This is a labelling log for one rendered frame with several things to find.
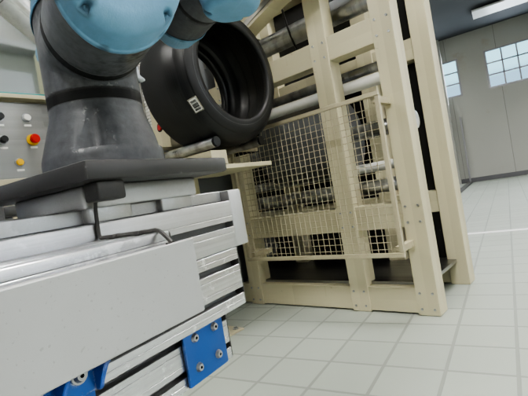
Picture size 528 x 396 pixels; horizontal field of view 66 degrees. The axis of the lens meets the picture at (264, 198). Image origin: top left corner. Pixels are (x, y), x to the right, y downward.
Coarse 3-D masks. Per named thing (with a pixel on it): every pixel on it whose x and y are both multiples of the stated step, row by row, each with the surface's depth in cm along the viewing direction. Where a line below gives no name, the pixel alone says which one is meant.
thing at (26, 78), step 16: (0, 16) 177; (0, 32) 176; (16, 32) 182; (0, 48) 176; (16, 48) 181; (32, 48) 186; (0, 64) 175; (16, 64) 180; (32, 64) 185; (0, 80) 174; (16, 80) 179; (32, 80) 184
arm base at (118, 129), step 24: (72, 96) 47; (96, 96) 48; (120, 96) 49; (72, 120) 47; (96, 120) 47; (120, 120) 48; (144, 120) 52; (48, 144) 48; (72, 144) 46; (96, 144) 47; (120, 144) 47; (144, 144) 49; (48, 168) 47
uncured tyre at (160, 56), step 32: (224, 32) 190; (160, 64) 156; (192, 64) 154; (224, 64) 205; (256, 64) 197; (160, 96) 160; (192, 96) 154; (224, 96) 206; (256, 96) 201; (192, 128) 163; (224, 128) 164; (256, 128) 178
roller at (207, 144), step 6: (210, 138) 163; (216, 138) 163; (192, 144) 171; (198, 144) 168; (204, 144) 165; (210, 144) 163; (216, 144) 163; (174, 150) 179; (180, 150) 176; (186, 150) 173; (192, 150) 171; (198, 150) 169; (204, 150) 168; (168, 156) 182; (174, 156) 179; (180, 156) 178
